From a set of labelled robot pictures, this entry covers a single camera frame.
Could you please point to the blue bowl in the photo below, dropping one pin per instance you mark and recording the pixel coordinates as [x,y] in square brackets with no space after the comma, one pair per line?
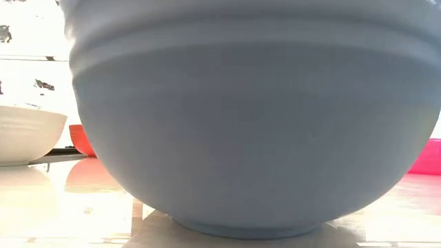
[241,120]

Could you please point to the rainbow striped bowl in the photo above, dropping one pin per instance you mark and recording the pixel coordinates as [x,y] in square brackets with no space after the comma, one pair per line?
[429,158]

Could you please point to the red bowl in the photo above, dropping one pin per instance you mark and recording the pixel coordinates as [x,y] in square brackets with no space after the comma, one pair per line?
[80,139]

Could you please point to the white bowl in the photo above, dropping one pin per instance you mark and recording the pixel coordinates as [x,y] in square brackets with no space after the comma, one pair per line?
[27,134]

